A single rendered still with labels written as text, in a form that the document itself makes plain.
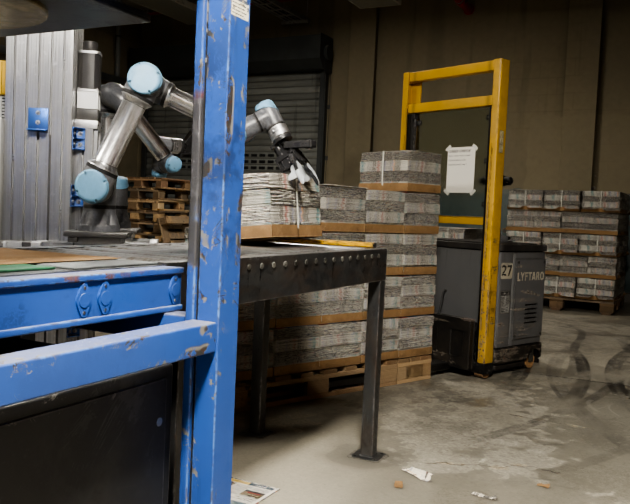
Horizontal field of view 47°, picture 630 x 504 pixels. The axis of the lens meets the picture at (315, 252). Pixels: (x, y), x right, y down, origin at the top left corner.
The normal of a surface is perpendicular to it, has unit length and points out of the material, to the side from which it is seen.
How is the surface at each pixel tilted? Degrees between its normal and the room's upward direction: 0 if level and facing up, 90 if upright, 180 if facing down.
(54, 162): 90
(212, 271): 90
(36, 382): 90
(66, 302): 90
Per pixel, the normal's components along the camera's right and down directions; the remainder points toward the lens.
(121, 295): 0.89, 0.07
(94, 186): 0.06, 0.18
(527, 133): -0.45, 0.03
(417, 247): 0.67, 0.07
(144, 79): 0.18, -0.06
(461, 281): -0.75, 0.00
